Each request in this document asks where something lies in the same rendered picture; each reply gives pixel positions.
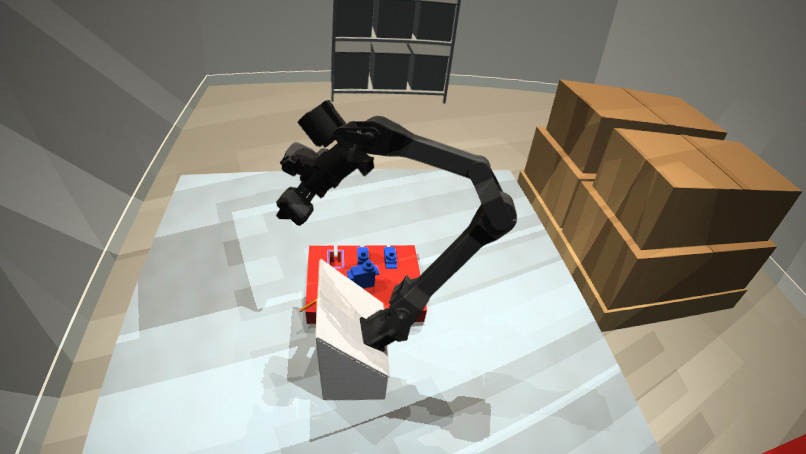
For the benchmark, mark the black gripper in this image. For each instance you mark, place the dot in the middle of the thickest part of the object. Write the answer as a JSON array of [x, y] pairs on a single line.
[[294, 203]]

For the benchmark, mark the red flat rectangular block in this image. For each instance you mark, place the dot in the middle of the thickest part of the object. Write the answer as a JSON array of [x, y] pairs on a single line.
[[393, 263]]

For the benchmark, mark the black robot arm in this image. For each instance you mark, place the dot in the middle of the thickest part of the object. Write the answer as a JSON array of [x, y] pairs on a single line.
[[494, 218]]

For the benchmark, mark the blue micro servo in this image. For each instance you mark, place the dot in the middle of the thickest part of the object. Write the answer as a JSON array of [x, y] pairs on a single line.
[[363, 275]]

